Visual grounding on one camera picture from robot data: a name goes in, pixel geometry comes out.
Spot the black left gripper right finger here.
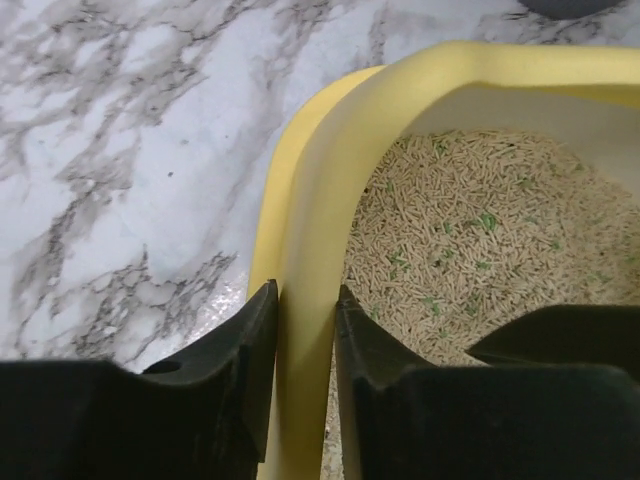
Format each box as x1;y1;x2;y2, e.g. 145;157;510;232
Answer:
335;288;639;479

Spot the grey ribbed trash can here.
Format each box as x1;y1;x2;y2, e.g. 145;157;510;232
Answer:
518;0;624;20

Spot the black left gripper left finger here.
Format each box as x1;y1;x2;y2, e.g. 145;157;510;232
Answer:
1;281;278;479

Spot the yellow plastic litter box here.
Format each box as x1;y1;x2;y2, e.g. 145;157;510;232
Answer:
248;41;639;479

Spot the beige cat litter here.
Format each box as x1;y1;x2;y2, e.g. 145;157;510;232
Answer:
342;130;639;364

